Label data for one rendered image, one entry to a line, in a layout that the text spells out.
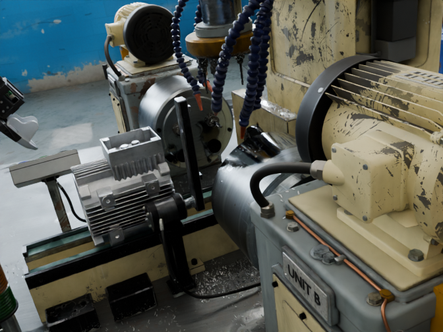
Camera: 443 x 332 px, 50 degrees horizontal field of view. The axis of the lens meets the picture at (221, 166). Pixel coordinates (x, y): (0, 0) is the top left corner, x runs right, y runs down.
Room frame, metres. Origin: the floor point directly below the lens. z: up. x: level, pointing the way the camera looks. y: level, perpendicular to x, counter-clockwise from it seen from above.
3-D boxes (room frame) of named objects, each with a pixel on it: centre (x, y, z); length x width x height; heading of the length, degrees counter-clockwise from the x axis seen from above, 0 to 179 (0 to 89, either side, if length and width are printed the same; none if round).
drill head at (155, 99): (1.41, 0.11, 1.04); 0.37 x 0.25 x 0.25; 20
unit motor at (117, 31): (1.66, 0.24, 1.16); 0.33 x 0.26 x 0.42; 20
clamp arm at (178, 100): (0.90, 0.06, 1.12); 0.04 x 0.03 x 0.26; 110
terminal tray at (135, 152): (1.00, 0.20, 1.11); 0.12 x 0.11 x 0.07; 110
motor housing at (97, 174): (0.98, 0.23, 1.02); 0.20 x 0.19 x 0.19; 110
